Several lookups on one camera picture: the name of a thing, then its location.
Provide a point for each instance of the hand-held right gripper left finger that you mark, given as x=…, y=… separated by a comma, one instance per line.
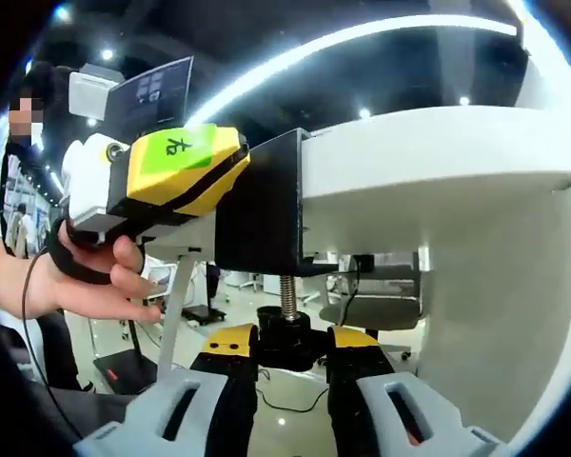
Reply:
x=171, y=414

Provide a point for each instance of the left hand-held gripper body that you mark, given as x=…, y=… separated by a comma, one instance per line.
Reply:
x=85, y=181

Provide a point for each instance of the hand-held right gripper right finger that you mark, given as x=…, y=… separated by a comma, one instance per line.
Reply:
x=399, y=414

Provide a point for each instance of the black fixed fixture clamp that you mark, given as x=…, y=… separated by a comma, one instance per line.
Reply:
x=257, y=214

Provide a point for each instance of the white desk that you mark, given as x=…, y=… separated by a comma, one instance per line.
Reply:
x=433, y=152

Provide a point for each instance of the person's left hand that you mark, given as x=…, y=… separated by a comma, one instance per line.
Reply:
x=90, y=285

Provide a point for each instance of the black laptop stand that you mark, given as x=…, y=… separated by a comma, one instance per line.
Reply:
x=124, y=373

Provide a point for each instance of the dark hanging screen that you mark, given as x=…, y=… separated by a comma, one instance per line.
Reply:
x=157, y=90

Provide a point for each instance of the white ceiling unit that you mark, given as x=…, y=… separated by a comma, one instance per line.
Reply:
x=88, y=95

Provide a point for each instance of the grey office chair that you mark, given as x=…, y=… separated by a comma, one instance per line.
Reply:
x=371, y=309

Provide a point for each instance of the long ceiling light strip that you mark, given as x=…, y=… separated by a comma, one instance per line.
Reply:
x=433, y=21

